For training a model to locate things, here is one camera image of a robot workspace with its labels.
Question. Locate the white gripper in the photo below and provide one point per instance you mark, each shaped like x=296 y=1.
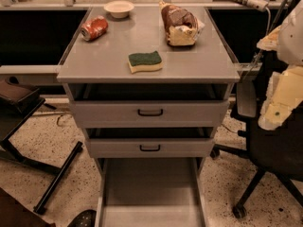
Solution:
x=293 y=38

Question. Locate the green and yellow sponge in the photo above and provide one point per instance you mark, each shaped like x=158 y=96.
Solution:
x=145 y=62

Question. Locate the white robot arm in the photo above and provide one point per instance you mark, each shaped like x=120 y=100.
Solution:
x=290 y=40

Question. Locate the top grey drawer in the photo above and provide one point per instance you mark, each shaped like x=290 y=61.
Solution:
x=148 y=114

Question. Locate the grey drawer cabinet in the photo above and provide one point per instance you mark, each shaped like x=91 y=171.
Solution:
x=99 y=71

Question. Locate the bottom grey open drawer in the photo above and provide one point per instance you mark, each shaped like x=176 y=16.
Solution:
x=150 y=192

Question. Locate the middle grey drawer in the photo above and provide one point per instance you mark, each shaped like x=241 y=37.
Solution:
x=149 y=148

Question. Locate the black office chair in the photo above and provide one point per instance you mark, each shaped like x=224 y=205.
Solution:
x=279 y=152

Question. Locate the brown chip bag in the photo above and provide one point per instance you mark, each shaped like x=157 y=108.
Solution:
x=182 y=28

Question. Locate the white bowl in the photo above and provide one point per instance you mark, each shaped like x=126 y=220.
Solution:
x=119 y=9

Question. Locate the crushed red soda can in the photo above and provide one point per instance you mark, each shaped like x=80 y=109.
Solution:
x=94 y=28

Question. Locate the black perforated foot object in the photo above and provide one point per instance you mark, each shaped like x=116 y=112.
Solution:
x=85 y=218

